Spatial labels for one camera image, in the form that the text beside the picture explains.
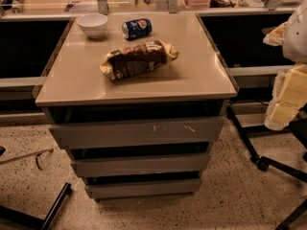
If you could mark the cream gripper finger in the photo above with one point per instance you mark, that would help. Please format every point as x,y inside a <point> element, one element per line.
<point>288,96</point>

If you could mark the grey drawer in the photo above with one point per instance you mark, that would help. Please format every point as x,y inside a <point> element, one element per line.
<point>175,163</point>
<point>137,133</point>
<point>151,188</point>

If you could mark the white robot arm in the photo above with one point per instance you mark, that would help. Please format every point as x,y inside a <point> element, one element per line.
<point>292,36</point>

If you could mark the grey top drawer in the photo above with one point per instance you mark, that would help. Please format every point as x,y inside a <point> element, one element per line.
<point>137,133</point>

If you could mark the grey drawer cabinet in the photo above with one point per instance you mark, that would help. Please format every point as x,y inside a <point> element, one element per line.
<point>194,85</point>

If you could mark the grey bottom drawer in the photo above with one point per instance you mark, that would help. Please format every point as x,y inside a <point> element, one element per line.
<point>151,188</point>

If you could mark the blue pepsi can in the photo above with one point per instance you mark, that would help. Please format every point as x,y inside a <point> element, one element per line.
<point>136,28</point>

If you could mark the brown chip bag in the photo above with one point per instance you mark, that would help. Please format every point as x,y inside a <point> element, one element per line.
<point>137,60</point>

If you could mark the white ceramic bowl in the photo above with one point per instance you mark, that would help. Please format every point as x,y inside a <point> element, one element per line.
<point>93,25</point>

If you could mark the black chair leg left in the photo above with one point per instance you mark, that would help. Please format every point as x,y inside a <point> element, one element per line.
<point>41,217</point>

